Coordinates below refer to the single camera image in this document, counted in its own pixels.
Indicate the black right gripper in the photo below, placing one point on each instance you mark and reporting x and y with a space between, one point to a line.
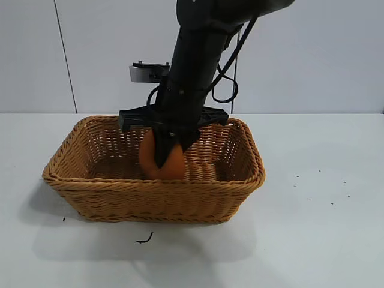
186 90

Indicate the orange bread bun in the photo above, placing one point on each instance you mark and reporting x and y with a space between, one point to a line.
174 168

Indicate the brown woven wicker basket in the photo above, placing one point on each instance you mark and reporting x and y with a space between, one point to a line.
150 198

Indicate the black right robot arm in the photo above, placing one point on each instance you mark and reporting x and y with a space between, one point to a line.
225 12

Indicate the small black twig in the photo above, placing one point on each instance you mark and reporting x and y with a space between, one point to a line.
147 239

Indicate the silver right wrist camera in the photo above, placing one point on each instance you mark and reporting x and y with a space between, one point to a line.
144 73

